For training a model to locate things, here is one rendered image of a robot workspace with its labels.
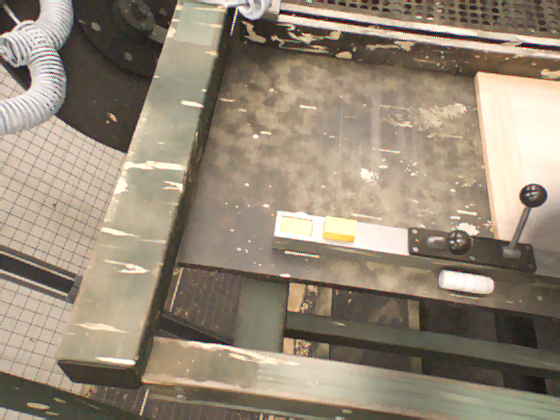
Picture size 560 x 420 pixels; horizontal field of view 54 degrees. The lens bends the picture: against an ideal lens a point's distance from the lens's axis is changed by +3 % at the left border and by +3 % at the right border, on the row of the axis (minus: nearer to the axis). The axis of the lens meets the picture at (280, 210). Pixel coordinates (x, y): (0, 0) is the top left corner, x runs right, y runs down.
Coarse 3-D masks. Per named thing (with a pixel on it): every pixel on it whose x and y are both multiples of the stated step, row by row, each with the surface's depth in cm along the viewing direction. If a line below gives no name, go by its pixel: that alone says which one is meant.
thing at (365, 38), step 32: (224, 0) 105; (256, 32) 112; (288, 32) 112; (320, 32) 111; (352, 32) 110; (384, 32) 111; (416, 32) 113; (448, 32) 113; (480, 32) 113; (416, 64) 115; (448, 64) 114; (480, 64) 114; (512, 64) 113; (544, 64) 112
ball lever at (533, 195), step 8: (528, 184) 82; (536, 184) 81; (520, 192) 82; (528, 192) 81; (536, 192) 80; (544, 192) 80; (520, 200) 82; (528, 200) 81; (536, 200) 80; (544, 200) 81; (528, 208) 83; (520, 216) 84; (520, 224) 84; (520, 232) 84; (512, 240) 85; (504, 248) 86; (512, 248) 86; (504, 256) 86; (512, 256) 86
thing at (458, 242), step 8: (456, 232) 75; (464, 232) 75; (432, 240) 85; (440, 240) 83; (448, 240) 75; (456, 240) 74; (464, 240) 74; (440, 248) 86; (448, 248) 75; (456, 248) 75; (464, 248) 74
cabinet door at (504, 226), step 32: (480, 96) 111; (512, 96) 112; (544, 96) 112; (480, 128) 108; (512, 128) 107; (544, 128) 108; (512, 160) 102; (544, 160) 103; (512, 192) 98; (512, 224) 94; (544, 224) 95
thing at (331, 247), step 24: (288, 216) 88; (312, 216) 88; (288, 240) 86; (312, 240) 86; (336, 240) 86; (360, 240) 86; (384, 240) 87; (408, 240) 87; (408, 264) 88; (432, 264) 87; (456, 264) 87; (552, 264) 88; (552, 288) 89
